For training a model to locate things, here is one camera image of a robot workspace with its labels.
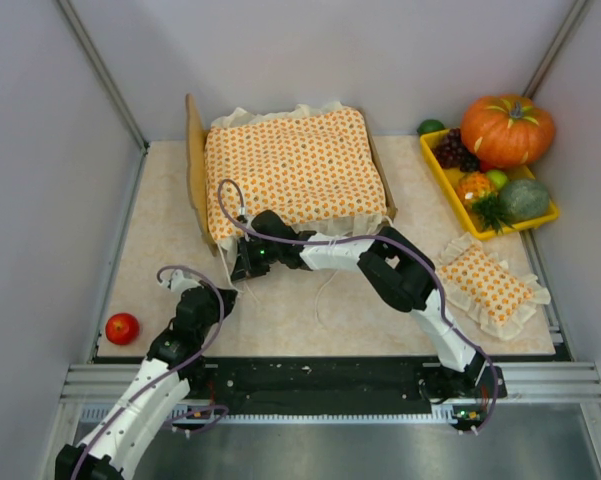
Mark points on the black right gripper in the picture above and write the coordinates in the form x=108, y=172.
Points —
x=243, y=261

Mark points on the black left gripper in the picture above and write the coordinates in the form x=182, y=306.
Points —
x=225, y=301

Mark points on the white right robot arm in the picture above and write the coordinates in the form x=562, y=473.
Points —
x=402, y=276

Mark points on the duck print pillow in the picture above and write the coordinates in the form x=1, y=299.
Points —
x=481, y=285

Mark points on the yellow plastic tray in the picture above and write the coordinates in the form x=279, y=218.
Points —
x=447, y=180

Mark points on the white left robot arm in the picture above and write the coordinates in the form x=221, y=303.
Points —
x=173, y=368

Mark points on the dark purple grape bunch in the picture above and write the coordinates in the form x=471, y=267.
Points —
x=451, y=153

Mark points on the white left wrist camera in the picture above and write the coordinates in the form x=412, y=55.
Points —
x=179, y=281

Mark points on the orange pumpkin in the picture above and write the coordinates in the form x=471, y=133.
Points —
x=507, y=131

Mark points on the orange pineapple toy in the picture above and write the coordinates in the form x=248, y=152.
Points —
x=479, y=195

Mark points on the green melon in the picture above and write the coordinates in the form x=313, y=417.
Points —
x=524, y=199

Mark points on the red tomato under pumpkin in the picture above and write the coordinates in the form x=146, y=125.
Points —
x=485, y=167

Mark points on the red apple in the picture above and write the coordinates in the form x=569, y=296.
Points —
x=122, y=329

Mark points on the wooden pet bed frame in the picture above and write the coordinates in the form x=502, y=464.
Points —
x=195, y=160

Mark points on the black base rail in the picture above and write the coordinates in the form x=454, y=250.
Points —
x=302, y=386

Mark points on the dark green lime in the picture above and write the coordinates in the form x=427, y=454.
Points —
x=430, y=126

